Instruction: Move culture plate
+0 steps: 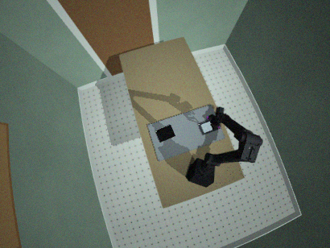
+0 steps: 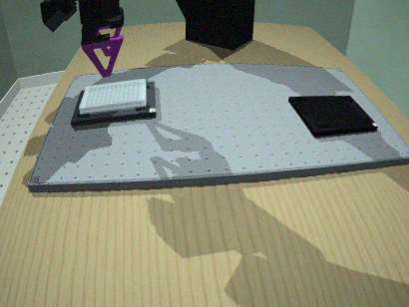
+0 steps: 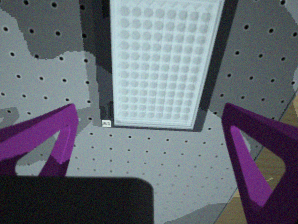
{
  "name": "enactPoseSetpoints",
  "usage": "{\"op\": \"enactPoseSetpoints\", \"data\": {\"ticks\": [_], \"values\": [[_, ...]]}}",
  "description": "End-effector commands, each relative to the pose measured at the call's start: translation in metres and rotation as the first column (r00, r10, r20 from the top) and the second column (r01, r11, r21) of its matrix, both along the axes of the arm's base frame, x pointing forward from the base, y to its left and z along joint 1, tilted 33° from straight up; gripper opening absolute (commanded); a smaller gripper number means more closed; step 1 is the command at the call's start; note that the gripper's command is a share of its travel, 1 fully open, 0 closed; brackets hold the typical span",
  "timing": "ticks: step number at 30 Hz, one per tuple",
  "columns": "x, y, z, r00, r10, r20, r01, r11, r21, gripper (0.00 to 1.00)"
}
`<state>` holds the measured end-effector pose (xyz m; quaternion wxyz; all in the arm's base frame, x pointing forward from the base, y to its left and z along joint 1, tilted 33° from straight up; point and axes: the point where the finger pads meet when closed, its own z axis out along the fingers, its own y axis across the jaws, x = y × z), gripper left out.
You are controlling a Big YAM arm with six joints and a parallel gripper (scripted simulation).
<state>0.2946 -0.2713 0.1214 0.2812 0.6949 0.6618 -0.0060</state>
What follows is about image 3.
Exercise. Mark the grey perforated base plate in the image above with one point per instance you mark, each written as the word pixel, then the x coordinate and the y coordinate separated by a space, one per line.
pixel 47 61

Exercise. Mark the clear plastic plate lid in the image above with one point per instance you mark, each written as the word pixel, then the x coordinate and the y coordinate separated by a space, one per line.
pixel 161 51

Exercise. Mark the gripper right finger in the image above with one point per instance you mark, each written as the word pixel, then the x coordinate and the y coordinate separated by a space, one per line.
pixel 259 205

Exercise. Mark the black flat rectangular block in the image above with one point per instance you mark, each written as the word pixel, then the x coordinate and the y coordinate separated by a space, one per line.
pixel 102 26

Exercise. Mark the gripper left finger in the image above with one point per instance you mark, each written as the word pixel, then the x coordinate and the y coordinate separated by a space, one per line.
pixel 19 139

